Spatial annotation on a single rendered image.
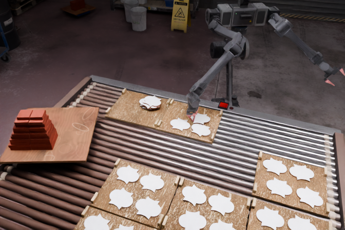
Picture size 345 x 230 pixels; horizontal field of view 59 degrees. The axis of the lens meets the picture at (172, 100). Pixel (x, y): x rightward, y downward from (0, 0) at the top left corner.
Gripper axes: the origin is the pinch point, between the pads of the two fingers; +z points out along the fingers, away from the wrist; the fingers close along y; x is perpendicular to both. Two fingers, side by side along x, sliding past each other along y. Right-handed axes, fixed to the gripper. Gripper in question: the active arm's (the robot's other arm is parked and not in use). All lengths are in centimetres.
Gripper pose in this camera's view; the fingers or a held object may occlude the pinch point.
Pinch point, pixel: (194, 117)
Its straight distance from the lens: 226.1
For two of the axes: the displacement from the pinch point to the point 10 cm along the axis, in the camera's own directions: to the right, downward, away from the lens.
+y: 3.0, -5.4, 7.9
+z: 1.7, 8.4, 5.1
